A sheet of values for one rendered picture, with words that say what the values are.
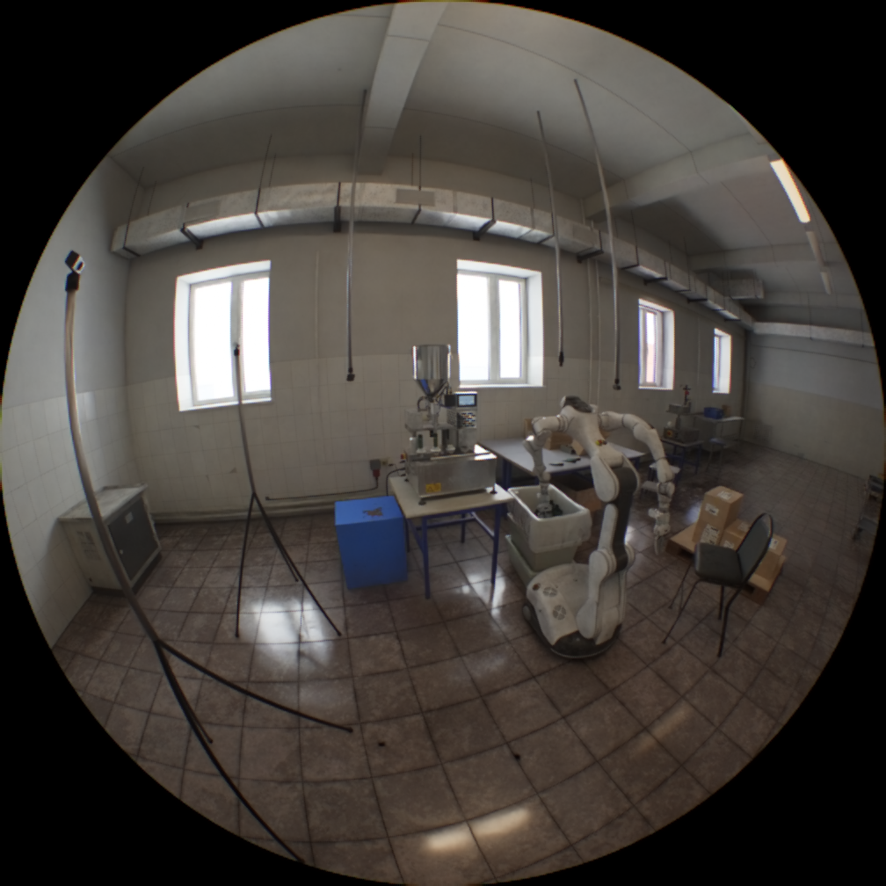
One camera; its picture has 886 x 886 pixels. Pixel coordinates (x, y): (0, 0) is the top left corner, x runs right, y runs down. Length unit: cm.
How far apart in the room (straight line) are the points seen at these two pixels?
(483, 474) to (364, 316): 224
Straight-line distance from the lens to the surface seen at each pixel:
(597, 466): 162
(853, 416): 1083
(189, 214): 400
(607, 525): 169
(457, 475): 220
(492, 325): 449
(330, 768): 182
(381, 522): 234
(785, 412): 1101
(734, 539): 327
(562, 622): 201
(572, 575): 232
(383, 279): 377
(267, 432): 376
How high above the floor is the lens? 167
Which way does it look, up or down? 14 degrees down
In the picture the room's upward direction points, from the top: 1 degrees counter-clockwise
